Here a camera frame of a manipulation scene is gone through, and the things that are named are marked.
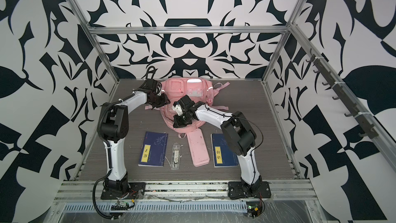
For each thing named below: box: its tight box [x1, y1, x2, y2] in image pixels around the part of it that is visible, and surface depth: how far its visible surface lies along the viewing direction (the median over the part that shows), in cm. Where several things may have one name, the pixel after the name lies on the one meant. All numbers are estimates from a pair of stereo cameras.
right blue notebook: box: [210, 133, 240, 168], surface depth 86 cm
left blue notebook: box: [138, 131, 169, 167], surface depth 87 cm
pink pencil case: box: [186, 128, 210, 168], surface depth 87 cm
